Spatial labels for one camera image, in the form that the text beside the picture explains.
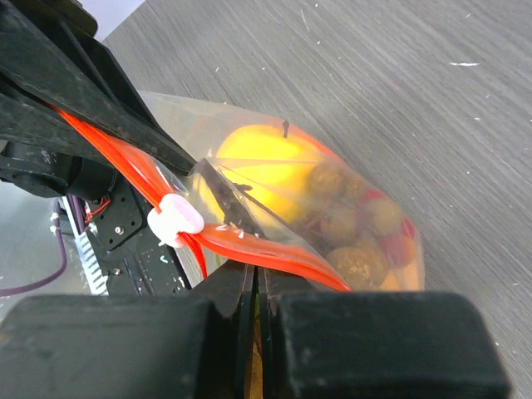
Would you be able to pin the clear zip bag orange zipper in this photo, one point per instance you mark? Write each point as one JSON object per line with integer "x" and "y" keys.
{"x": 216, "y": 219}

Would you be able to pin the red cherries green leaves sprig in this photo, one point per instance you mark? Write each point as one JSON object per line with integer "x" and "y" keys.
{"x": 396, "y": 234}

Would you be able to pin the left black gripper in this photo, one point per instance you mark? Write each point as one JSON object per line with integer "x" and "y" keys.
{"x": 51, "y": 60}

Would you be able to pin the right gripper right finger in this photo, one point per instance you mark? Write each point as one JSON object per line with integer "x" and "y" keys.
{"x": 323, "y": 344}

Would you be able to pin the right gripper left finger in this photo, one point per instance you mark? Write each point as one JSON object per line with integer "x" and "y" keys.
{"x": 194, "y": 345}

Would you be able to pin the grey slotted cable duct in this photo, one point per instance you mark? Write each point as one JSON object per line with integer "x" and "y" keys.
{"x": 95, "y": 279}

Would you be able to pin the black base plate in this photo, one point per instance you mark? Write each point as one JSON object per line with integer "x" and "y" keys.
{"x": 132, "y": 260}

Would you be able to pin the yellow lemon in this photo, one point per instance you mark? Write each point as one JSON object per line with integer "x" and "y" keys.
{"x": 273, "y": 162}

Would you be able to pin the brown longan bunch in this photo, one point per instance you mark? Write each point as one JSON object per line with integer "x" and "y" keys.
{"x": 350, "y": 225}

